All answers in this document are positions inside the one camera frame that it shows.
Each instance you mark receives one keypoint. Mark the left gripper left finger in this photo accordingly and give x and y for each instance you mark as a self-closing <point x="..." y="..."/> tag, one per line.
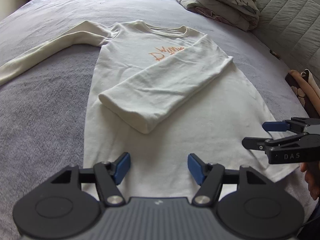
<point x="108" y="175"/>

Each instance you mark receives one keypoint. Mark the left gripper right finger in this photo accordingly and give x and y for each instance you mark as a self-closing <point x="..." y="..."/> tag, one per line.
<point x="208" y="177"/>

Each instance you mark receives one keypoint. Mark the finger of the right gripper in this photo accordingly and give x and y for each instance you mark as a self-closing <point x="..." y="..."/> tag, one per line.
<point x="262" y="143"/>
<point x="280" y="126"/>

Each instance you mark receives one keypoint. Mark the cream long sleeve sweatshirt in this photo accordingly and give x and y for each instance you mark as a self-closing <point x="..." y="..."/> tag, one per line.
<point x="160" y="94"/>

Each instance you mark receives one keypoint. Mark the person's right hand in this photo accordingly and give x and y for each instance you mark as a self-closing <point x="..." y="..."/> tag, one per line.
<point x="311" y="171"/>

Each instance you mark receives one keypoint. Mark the grey bed sheet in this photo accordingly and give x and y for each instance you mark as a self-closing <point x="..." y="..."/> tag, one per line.
<point x="43" y="110"/>

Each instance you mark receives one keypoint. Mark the grey quilted headboard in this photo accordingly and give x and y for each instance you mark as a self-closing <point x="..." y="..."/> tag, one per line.
<point x="291" y="29"/>

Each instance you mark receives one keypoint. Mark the folded grey pink quilt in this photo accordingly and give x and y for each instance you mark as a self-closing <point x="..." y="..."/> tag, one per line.
<point x="242" y="14"/>

